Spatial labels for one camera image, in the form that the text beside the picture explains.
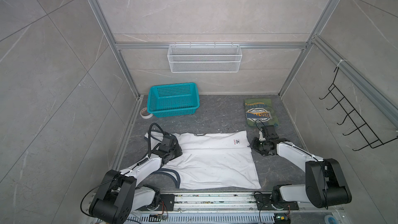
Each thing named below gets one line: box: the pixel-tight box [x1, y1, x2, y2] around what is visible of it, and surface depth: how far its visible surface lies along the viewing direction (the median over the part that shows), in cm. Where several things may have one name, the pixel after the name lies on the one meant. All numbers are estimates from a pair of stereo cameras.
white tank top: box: [144, 130, 262, 190], surface depth 87 cm
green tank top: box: [244, 98, 279, 128], surface depth 108 cm
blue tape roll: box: [324, 214, 339, 224], surface depth 70 cm
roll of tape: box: [139, 106, 154, 119], surface depth 109 cm
